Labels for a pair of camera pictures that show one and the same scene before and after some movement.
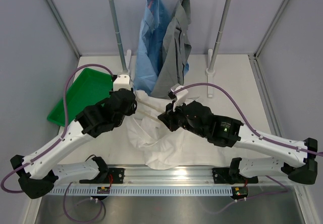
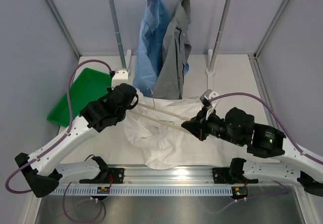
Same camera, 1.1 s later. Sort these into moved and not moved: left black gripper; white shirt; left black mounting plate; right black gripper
Moved: right black gripper
Not moved: left black gripper; left black mounting plate; white shirt
